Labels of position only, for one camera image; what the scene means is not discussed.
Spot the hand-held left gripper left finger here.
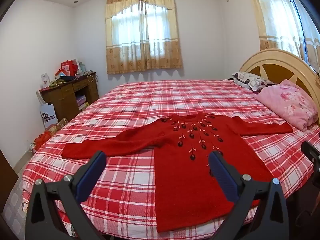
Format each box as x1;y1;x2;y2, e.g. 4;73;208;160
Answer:
25;151;107;240

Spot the beige lace curtain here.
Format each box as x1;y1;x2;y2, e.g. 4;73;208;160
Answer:
245;0;320;68

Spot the red gift box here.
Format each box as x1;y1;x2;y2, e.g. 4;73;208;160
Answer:
61;59;78;77

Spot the stack of books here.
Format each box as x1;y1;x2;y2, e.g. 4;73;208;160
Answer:
76;95;89;110

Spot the brown wooden desk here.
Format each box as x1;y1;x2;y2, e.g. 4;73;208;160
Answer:
39;71;100;123

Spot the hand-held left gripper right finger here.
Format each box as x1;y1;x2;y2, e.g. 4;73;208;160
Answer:
208;151;290;240

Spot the beige floral window curtain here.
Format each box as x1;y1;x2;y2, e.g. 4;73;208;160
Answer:
104;0;183;75

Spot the pink floral pillow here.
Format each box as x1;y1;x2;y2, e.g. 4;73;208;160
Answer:
255;79;318;131

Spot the cream wooden headboard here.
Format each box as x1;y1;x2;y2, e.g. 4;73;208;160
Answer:
239;49;320;128

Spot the red plaid bed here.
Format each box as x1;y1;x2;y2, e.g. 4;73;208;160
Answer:
21;80;320;240

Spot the white paper bag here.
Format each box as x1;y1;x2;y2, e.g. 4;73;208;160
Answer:
40;103;59;130

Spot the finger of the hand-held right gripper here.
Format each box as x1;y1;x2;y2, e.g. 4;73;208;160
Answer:
301;141;320;164

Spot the red knitted sweater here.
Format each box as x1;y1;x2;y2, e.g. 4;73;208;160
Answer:
62;112;294;233

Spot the floral patterned bag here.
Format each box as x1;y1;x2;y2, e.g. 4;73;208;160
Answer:
47;117;69;137

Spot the black white patterned pillow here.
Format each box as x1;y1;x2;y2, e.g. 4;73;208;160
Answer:
232;71;275;92

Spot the red plastic bag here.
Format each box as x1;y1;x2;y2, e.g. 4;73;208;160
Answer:
34;131;53;150

